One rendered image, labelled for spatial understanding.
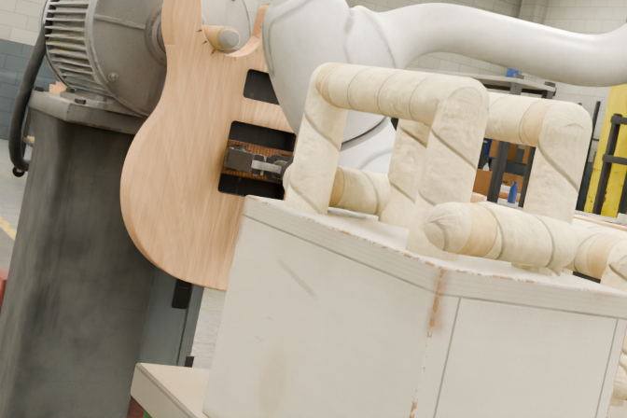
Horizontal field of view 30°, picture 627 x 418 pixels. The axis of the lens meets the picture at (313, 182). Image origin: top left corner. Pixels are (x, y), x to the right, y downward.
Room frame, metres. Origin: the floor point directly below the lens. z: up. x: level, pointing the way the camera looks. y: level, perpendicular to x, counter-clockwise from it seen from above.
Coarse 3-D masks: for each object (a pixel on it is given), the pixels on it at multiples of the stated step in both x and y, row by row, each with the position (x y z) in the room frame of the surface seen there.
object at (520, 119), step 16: (496, 96) 0.80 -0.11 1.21; (512, 96) 0.79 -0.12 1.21; (496, 112) 0.79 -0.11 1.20; (512, 112) 0.77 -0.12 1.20; (528, 112) 0.76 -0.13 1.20; (544, 112) 0.75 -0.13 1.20; (560, 112) 0.74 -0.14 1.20; (576, 112) 0.74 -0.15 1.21; (496, 128) 0.79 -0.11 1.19; (512, 128) 0.77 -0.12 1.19; (528, 128) 0.76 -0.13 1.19; (528, 144) 0.77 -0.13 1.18
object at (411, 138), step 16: (400, 128) 0.89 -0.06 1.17; (416, 128) 0.88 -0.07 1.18; (400, 144) 0.88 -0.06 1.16; (416, 144) 0.88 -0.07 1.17; (400, 160) 0.88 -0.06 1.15; (416, 160) 0.88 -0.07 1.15; (400, 176) 0.88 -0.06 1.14; (416, 176) 0.88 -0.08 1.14; (400, 192) 0.88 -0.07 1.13; (416, 192) 0.88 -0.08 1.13; (400, 208) 0.88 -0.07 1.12; (400, 224) 0.88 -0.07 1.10
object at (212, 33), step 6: (204, 30) 1.59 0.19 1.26; (210, 30) 1.57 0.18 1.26; (216, 30) 1.55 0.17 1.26; (222, 30) 1.54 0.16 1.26; (210, 36) 1.56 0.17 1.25; (216, 36) 1.54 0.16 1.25; (210, 42) 1.56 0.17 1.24; (216, 42) 1.54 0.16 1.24; (216, 48) 1.56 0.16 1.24; (222, 48) 1.54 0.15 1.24; (228, 48) 1.55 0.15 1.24; (234, 48) 1.55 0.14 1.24
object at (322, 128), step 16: (320, 96) 0.84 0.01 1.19; (304, 112) 0.85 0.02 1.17; (320, 112) 0.84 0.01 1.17; (336, 112) 0.84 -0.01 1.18; (304, 128) 0.85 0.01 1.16; (320, 128) 0.84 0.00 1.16; (336, 128) 0.84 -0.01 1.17; (304, 144) 0.84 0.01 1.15; (320, 144) 0.84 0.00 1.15; (336, 144) 0.85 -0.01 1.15; (304, 160) 0.84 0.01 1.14; (320, 160) 0.84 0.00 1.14; (336, 160) 0.85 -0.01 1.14; (304, 176) 0.84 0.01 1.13; (320, 176) 0.84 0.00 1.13; (288, 192) 0.85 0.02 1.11; (304, 192) 0.84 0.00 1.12; (320, 192) 0.84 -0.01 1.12; (304, 208) 0.84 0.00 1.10; (320, 208) 0.84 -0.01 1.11
